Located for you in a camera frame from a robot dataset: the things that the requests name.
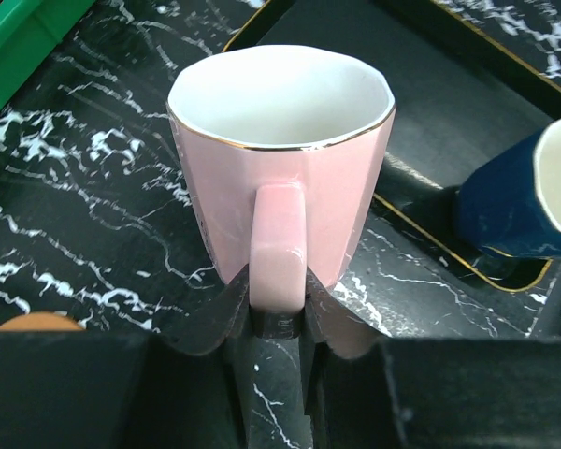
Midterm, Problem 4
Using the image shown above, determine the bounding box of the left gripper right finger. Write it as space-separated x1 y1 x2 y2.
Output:
299 273 561 448

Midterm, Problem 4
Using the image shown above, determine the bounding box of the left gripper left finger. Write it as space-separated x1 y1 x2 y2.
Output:
0 270 252 448

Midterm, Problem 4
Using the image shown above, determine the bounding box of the light brown wooden coaster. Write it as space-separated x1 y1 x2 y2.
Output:
0 311 83 331

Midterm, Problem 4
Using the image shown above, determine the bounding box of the dark blue cup front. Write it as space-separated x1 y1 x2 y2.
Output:
453 119 561 258

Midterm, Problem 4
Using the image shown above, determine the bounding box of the pink cup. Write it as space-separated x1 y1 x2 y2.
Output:
166 45 396 314

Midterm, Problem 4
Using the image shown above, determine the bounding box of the black serving tray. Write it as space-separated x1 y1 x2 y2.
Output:
226 1 561 293

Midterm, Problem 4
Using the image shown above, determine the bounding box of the green plastic vegetable tray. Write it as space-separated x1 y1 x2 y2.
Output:
0 0 94 110

